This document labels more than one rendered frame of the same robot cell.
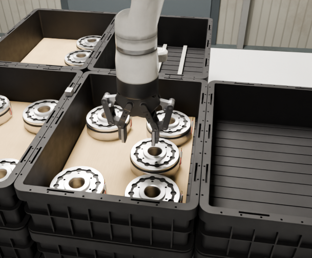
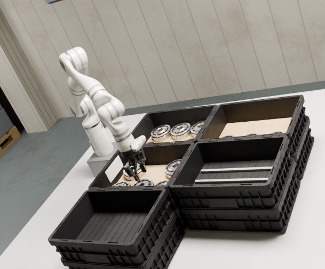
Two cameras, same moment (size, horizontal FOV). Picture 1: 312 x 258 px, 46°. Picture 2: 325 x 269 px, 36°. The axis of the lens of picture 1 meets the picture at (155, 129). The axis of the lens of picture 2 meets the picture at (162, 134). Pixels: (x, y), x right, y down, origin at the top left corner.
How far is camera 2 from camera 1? 2.24 m
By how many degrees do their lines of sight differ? 93
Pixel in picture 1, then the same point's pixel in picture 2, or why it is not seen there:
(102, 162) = (152, 175)
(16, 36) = (262, 104)
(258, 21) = not seen: outside the picture
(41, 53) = (276, 123)
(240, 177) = (122, 221)
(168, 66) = not seen: hidden behind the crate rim
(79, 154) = (161, 167)
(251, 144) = not seen: hidden behind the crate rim
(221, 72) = (301, 246)
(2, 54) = (243, 109)
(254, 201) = (107, 225)
